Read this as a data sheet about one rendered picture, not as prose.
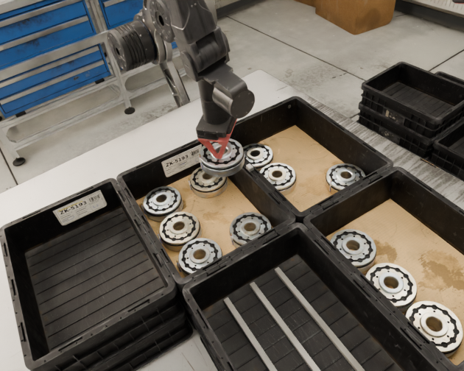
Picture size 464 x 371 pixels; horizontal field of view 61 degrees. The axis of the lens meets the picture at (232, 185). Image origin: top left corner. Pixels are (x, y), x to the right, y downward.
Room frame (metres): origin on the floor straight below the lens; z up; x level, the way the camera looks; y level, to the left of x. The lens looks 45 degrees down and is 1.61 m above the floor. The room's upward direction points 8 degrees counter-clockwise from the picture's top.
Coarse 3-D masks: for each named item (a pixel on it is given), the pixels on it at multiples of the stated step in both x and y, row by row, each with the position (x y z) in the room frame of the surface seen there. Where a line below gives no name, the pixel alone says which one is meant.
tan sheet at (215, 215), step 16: (192, 192) 0.77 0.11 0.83; (224, 192) 0.76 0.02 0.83; (240, 192) 0.75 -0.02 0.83; (192, 208) 0.71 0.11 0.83; (208, 208) 0.70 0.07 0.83; (224, 208) 0.70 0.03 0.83; (240, 208) 0.69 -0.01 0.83; (160, 224) 0.68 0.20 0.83; (208, 224) 0.65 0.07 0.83; (224, 224) 0.64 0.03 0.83; (224, 240) 0.59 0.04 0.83; (176, 256) 0.56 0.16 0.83
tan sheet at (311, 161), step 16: (288, 128) 1.00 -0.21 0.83; (272, 144) 0.93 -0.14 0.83; (288, 144) 0.92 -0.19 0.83; (304, 144) 0.91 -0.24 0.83; (288, 160) 0.85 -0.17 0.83; (304, 160) 0.84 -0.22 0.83; (320, 160) 0.83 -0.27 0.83; (336, 160) 0.82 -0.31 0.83; (304, 176) 0.78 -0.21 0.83; (320, 176) 0.77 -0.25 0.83; (304, 192) 0.71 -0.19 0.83; (320, 192) 0.71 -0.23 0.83; (304, 208) 0.66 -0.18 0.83
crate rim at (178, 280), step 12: (192, 144) 0.86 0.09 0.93; (168, 156) 0.83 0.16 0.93; (132, 168) 0.80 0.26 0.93; (120, 180) 0.76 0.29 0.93; (252, 180) 0.69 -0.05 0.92; (264, 192) 0.64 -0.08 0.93; (132, 204) 0.66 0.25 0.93; (276, 204) 0.60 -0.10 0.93; (144, 216) 0.62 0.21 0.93; (288, 216) 0.56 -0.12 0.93; (144, 228) 0.58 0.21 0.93; (276, 228) 0.53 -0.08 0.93; (156, 240) 0.54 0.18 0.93; (252, 240) 0.51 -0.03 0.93; (228, 252) 0.48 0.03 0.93; (240, 252) 0.48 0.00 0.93; (168, 264) 0.48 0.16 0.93; (216, 264) 0.46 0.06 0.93; (180, 276) 0.44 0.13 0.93; (192, 276) 0.44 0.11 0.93; (180, 288) 0.43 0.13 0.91
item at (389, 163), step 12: (312, 108) 0.95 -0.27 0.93; (240, 120) 0.94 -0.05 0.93; (348, 132) 0.82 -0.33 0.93; (360, 144) 0.77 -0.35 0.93; (384, 156) 0.71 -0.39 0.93; (384, 168) 0.66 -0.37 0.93; (264, 180) 0.68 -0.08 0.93; (360, 180) 0.64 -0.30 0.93; (276, 192) 0.64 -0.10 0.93; (288, 204) 0.59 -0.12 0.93; (324, 204) 0.58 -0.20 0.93; (300, 216) 0.55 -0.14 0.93
